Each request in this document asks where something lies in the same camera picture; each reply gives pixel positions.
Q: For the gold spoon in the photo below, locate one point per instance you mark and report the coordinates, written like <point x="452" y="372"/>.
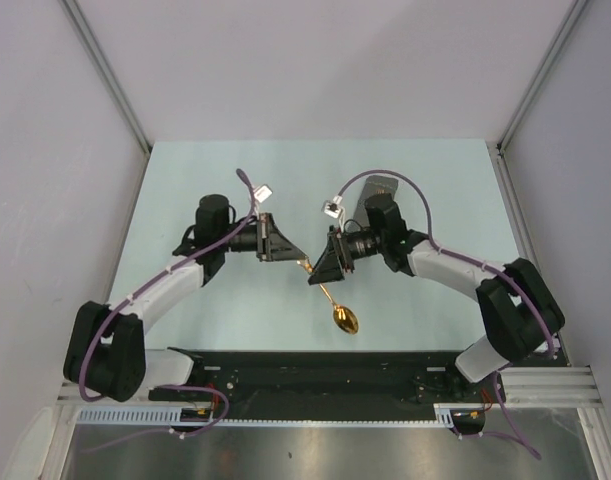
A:
<point x="343" y="316"/>

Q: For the right aluminium frame post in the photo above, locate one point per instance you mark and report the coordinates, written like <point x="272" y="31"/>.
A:
<point x="552" y="55"/>

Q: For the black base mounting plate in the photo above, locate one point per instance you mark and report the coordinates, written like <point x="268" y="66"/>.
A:
<point x="312" y="370"/>

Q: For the grey cloth napkin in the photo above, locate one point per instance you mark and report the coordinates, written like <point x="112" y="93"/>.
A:
<point x="373" y="185"/>

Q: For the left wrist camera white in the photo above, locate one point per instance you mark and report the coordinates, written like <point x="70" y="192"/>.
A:
<point x="261" y="193"/>

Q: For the left aluminium frame post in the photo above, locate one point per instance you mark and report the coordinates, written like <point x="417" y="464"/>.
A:
<point x="106" y="73"/>

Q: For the front aluminium frame rail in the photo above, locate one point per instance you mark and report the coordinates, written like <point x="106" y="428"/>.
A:
<point x="518" y="387"/>

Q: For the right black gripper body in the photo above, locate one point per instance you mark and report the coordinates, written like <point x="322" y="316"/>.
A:
<point x="364" y="242"/>

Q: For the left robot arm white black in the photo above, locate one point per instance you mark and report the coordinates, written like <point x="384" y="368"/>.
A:
<point x="106" y="355"/>

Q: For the aluminium frame post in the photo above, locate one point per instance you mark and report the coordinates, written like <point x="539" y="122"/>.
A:
<point x="552" y="55"/>
<point x="106" y="73"/>

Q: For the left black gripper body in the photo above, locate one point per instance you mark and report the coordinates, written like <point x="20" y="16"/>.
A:
<point x="244" y="240"/>

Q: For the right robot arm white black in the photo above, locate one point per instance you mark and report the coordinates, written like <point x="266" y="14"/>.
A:
<point x="518" y="311"/>

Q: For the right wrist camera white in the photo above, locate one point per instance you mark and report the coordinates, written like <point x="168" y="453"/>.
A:
<point x="334" y="209"/>

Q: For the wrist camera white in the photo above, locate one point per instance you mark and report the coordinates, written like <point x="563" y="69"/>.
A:
<point x="261" y="193"/>
<point x="334" y="209"/>

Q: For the white slotted cable duct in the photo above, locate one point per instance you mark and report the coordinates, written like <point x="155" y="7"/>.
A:
<point x="425" y="416"/>

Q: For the right aluminium side rail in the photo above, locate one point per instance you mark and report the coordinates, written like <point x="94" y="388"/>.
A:
<point x="513" y="207"/>

